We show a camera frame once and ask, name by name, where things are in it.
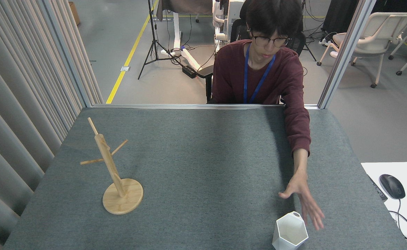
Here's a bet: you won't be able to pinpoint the person's left hand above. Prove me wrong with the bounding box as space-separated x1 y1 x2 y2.
278 172 325 231

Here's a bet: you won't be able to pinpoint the white hexagonal cup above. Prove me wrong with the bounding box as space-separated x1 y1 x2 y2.
272 211 309 250

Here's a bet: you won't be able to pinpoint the wooden cup storage rack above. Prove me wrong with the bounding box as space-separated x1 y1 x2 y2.
80 117 144 215

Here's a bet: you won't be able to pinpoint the flat black device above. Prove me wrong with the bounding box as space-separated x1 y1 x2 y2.
368 175 388 201

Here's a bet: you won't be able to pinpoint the black computer mouse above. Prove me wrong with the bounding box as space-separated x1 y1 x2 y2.
379 174 406 200

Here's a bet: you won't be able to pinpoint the person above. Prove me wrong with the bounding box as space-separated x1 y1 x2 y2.
207 0 311 156

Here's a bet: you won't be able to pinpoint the person's glasses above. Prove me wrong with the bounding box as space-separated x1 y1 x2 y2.
248 29 291 48

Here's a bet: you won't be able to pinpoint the black office chair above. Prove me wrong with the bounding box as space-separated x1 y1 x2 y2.
197 0 306 103

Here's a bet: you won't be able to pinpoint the black power strip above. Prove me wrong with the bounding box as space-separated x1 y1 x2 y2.
182 65 197 79

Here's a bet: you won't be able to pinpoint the white office chair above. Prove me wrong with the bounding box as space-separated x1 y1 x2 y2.
316 12 407 89

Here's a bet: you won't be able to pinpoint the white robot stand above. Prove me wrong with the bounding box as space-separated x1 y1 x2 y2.
212 0 246 52

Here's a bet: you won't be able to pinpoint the white desk leg stand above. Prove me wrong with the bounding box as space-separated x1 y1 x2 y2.
161 12 202 72

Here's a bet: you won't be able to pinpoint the cardboard box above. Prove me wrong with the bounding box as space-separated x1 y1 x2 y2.
68 2 81 26

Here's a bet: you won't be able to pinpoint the beige pleated curtain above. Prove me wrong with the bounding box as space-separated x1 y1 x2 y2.
0 0 104 250

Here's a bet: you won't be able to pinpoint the black mouse cable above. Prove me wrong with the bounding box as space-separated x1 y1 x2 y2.
388 199 407 243

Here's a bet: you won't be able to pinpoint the blue lanyard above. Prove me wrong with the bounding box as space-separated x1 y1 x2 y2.
243 43 276 104

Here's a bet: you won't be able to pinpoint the silver frame rail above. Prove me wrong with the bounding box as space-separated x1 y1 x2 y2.
91 103 319 110

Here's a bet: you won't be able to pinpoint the silver frame post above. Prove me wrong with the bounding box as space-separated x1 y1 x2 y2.
317 0 377 109
42 0 92 108

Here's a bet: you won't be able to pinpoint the black camera tripod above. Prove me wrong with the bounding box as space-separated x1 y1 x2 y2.
138 0 183 80

